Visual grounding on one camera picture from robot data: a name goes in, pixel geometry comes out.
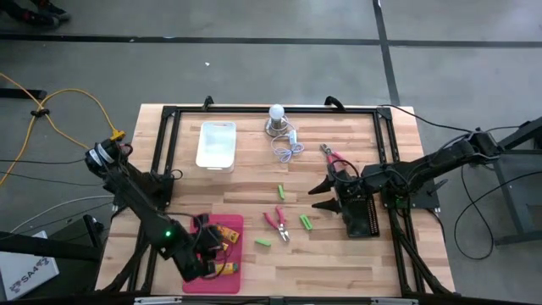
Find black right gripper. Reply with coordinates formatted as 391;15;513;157
307;168;373;214

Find pink plastic tray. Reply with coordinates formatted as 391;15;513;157
181;213;246;295

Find black looped floor cable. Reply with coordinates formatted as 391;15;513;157
453;169;542;260

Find metal lamp base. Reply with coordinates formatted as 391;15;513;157
264;116;290;138

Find pink-handled metal pliers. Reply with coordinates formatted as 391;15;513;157
319;142;352;170
262;205;292;243

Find black stand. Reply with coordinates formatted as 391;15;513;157
0;213;106;262

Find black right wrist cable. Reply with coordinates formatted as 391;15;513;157
328;158;361;183

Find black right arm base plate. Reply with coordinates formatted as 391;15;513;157
379;175;441;209

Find grey floor cable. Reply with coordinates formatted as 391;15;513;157
8;194;116;234

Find black aluminium table frame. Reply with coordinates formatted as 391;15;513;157
99;103;452;297

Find black mesh basket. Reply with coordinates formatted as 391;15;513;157
341;192;381;238

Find white lamp cable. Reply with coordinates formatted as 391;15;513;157
270;118;306;164

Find dark metal table frame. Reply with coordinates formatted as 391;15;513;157
490;116;542;247

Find black floor bar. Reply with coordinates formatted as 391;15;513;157
0;87;47;101

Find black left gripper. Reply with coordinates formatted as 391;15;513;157
185;213;221;276

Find white plastic bin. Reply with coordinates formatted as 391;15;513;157
195;120;237;173

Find silver bracket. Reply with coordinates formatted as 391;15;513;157
133;296;183;305
370;297;418;305

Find person's foot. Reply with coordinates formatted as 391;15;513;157
0;2;60;30
31;0;72;21

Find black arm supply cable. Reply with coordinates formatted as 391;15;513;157
378;103;473;136

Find white printed box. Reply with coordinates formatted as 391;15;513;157
0;230;60;302

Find yellow floor cable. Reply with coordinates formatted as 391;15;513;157
0;71;127;187

